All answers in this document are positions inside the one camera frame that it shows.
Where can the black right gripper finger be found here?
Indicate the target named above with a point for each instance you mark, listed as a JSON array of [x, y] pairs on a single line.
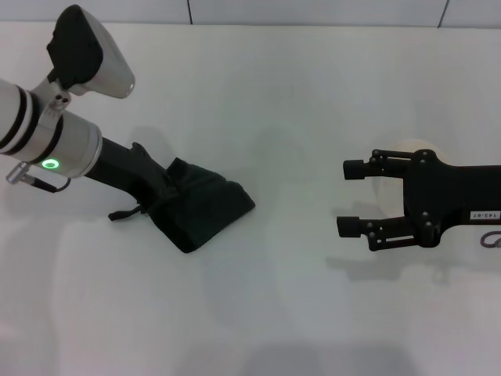
[[350, 226], [356, 169]]

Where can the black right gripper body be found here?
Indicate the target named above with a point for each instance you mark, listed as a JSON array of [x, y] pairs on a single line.
[[450, 196]]

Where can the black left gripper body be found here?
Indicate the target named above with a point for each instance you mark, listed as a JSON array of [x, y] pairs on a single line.
[[125, 168]]

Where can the white paper cup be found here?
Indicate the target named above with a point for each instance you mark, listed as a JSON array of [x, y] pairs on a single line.
[[387, 196]]

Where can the dark rag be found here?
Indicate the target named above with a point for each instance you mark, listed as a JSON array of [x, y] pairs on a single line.
[[211, 211]]

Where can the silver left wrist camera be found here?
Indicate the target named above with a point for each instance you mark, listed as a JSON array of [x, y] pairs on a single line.
[[109, 66]]

